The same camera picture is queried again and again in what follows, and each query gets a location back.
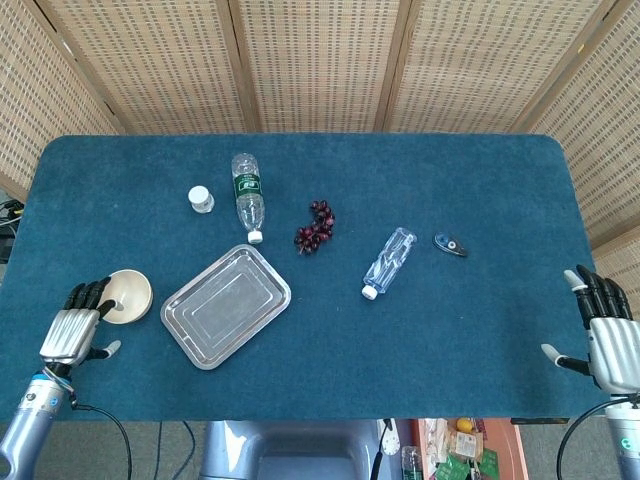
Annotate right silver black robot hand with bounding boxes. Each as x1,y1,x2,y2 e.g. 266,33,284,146
541,264,640,395

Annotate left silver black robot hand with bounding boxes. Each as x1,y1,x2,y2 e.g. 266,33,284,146
38,275,123,377

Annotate white bowl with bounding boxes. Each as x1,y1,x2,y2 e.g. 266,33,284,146
99,268,154,326

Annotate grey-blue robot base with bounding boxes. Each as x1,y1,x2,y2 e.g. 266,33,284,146
198,420,389,480

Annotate rectangular metal tray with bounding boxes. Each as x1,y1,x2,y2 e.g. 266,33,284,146
159,243,293,371

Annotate orange box of snacks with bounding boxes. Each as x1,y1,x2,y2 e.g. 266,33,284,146
410,417,525,480

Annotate small white-lid jar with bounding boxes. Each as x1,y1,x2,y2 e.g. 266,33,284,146
187,185,215,215

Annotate blue correction tape dispenser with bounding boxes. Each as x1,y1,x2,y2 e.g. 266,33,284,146
432,232,471,259

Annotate green-label clear plastic bottle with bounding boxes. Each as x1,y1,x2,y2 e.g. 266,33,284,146
231,153,266,245

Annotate small clear bottle in box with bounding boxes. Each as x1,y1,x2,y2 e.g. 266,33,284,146
400,445,423,480

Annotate unlabelled clear plastic bottle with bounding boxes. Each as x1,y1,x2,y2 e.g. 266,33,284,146
360,226,418,301

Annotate blue felt table cover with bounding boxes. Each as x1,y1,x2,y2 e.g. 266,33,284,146
0,133,611,423

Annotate dark red grape bunch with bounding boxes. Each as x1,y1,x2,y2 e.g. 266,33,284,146
293,199,337,257

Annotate woven bamboo folding screen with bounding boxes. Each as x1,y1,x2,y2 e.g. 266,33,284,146
0,0,640,286

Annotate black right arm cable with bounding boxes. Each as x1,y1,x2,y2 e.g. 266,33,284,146
558,398,614,480

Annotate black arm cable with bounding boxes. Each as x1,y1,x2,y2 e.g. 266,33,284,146
69,394,134,480
558,398,614,480

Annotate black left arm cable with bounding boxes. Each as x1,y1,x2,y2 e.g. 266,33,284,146
69,394,134,480

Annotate black equipment with cables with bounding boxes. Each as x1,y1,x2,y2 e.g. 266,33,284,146
0,187,25,266

